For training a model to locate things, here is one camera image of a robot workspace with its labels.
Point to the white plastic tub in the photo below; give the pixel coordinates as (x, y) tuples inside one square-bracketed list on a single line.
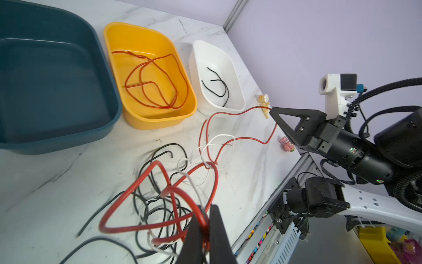
[(214, 80)]

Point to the yellow bin outside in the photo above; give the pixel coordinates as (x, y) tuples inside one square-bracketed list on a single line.
[(377, 245)]

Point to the yellow plastic tub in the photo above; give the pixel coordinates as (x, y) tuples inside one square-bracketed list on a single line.
[(153, 84)]

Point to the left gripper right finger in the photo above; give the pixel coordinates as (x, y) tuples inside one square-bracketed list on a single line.
[(220, 251)]

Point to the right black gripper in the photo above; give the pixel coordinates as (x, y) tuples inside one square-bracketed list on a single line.
[(307, 129)]

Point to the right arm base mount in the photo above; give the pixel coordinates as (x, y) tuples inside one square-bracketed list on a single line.
[(320, 197)]

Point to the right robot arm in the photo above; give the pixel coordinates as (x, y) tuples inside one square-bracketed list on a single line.
[(385, 175)]

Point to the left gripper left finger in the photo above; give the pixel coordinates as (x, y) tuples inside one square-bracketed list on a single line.
[(192, 251)]

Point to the teal plastic tub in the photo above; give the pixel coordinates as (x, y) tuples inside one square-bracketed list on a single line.
[(57, 90)]

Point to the aluminium front rail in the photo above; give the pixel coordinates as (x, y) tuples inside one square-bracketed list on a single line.
[(261, 242)]

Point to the yellow toy figure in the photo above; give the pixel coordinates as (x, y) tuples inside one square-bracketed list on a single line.
[(265, 104)]

